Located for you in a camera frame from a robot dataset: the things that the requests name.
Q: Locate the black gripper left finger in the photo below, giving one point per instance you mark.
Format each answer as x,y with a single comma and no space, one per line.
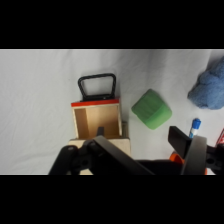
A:
100,156

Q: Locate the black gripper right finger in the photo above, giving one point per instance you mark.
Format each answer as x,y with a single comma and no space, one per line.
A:
195,153

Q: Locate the white marker blue cap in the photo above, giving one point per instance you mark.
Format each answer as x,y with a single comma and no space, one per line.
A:
195,127

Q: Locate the red white object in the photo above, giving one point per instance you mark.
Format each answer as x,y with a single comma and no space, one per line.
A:
221,137

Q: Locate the green block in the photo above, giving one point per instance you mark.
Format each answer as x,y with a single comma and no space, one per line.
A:
151,109

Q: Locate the blue crumpled cloth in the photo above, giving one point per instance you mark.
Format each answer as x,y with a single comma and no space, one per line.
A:
210,90

